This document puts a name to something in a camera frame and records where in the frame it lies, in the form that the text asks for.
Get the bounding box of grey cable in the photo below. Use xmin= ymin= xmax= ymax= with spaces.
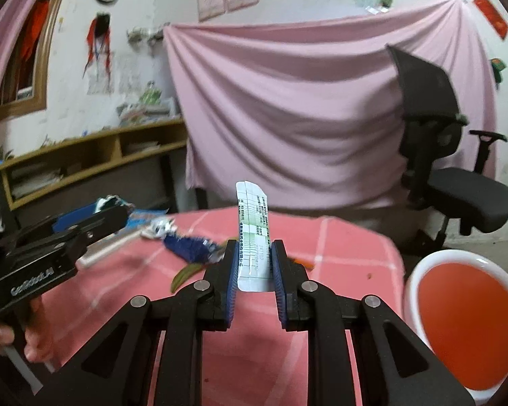
xmin=3 ymin=344 xmax=44 ymax=392

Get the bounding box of stack of papers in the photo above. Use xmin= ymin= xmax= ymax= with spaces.
xmin=118 ymin=89 xmax=182 ymax=127

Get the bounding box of pink hanging cloth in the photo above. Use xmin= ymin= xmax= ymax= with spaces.
xmin=163 ymin=0 xmax=498 ymax=212

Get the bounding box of crumpled silver foil wrapper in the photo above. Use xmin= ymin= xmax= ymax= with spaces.
xmin=141 ymin=217 xmax=179 ymax=240

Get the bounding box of red and white plastic stool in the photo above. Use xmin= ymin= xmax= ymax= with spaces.
xmin=405 ymin=250 xmax=508 ymax=404

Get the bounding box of pink curtain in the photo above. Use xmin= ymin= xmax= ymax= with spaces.
xmin=0 ymin=0 xmax=60 ymax=136

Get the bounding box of wooden window frame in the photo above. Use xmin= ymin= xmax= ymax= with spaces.
xmin=0 ymin=0 xmax=75 ymax=125

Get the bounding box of white stick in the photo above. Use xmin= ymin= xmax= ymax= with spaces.
xmin=75 ymin=230 xmax=147 ymax=269

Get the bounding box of black office chair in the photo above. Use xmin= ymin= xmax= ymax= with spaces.
xmin=385 ymin=44 xmax=508 ymax=258

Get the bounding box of red wall envelope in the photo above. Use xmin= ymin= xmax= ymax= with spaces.
xmin=473 ymin=0 xmax=508 ymax=41

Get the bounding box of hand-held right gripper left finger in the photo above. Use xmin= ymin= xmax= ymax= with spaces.
xmin=53 ymin=239 xmax=240 ymax=406

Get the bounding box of pink checkered tablecloth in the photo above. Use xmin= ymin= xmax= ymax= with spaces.
xmin=38 ymin=207 xmax=407 ymax=406

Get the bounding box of white blue wrapper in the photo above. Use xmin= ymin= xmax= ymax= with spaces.
xmin=94 ymin=196 xmax=135 ymax=216

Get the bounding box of red tassel wall decoration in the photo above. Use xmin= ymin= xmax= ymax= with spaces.
xmin=82 ymin=12 xmax=115 ymax=79

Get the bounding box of person's left hand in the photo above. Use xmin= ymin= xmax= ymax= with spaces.
xmin=0 ymin=296 xmax=56 ymax=373

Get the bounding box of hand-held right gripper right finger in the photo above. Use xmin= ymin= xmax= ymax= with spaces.
xmin=271 ymin=239 xmax=477 ymax=406

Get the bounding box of wooden wall shelf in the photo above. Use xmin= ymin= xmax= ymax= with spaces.
xmin=0 ymin=118 xmax=189 ymax=212

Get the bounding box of dark blue snack wrapper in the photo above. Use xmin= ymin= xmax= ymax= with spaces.
xmin=163 ymin=234 xmax=225 ymax=265

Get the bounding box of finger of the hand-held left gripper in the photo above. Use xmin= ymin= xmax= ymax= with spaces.
xmin=53 ymin=207 xmax=102 ymax=231
xmin=68 ymin=206 xmax=130 ymax=254

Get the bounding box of white toothpaste tube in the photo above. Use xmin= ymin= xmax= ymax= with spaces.
xmin=236 ymin=181 xmax=276 ymax=293

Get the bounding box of red berry sprig with leaves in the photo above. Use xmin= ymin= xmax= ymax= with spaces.
xmin=171 ymin=262 xmax=207 ymax=292

